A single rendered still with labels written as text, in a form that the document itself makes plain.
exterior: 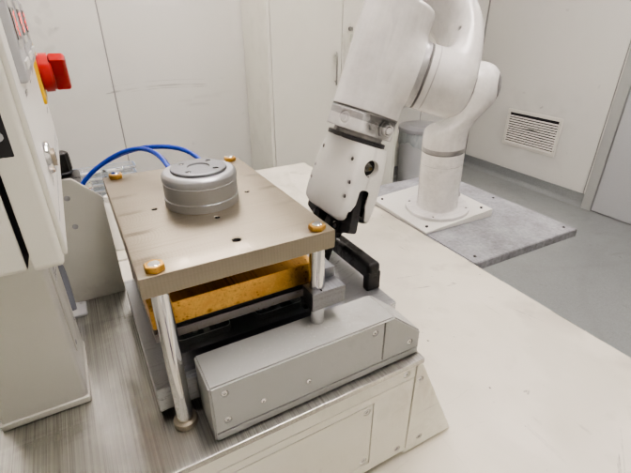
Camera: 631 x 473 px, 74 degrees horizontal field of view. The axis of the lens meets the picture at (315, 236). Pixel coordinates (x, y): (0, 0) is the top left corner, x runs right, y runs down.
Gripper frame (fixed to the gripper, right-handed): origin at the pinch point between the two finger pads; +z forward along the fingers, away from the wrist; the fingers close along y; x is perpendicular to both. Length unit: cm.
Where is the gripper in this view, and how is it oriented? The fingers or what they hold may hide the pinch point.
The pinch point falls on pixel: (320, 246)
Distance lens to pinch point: 58.0
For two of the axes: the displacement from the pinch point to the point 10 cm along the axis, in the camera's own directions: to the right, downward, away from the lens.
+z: -3.0, 9.1, 2.8
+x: -8.2, -0.9, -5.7
